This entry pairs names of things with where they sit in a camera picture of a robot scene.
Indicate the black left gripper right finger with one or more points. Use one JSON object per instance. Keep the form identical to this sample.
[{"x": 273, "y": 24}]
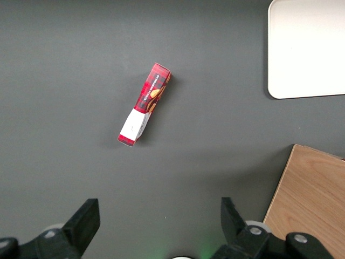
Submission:
[{"x": 242, "y": 240}]

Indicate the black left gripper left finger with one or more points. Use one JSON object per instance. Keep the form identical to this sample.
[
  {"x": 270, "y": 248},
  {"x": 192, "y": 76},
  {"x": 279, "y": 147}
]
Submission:
[{"x": 72, "y": 234}]

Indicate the red cookie box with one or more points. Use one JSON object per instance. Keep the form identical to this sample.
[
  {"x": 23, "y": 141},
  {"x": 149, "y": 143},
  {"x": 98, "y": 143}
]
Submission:
[{"x": 151, "y": 94}]

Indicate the beige plastic tray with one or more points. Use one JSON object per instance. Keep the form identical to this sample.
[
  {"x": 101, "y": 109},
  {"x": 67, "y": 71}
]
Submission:
[{"x": 304, "y": 48}]

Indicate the wooden drawer cabinet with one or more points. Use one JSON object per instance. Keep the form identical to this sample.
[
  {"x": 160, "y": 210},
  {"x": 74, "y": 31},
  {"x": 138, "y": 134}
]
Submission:
[{"x": 310, "y": 199}]

